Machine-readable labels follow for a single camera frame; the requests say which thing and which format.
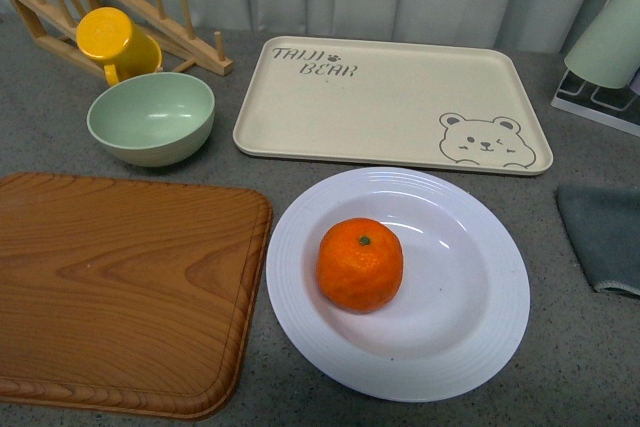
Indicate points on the orange mandarin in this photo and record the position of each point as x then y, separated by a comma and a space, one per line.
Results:
360, 265

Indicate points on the white ridged plate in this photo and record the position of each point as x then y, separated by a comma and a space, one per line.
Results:
462, 308

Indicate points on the beige bear serving tray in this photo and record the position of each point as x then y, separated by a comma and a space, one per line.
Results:
391, 104

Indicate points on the green bowl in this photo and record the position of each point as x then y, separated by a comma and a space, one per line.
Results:
153, 120

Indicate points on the brown wooden tray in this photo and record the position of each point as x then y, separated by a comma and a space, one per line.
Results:
127, 295

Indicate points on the yellow mug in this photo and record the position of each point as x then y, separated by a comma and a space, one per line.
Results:
120, 47

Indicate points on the grey folded cloth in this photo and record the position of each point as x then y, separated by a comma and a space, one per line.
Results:
602, 225

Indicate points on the green plastic cup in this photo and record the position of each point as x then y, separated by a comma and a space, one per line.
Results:
607, 53

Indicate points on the purple plastic cup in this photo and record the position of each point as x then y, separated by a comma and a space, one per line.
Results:
634, 84

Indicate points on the white wire cup rack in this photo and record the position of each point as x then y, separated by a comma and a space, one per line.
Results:
615, 108

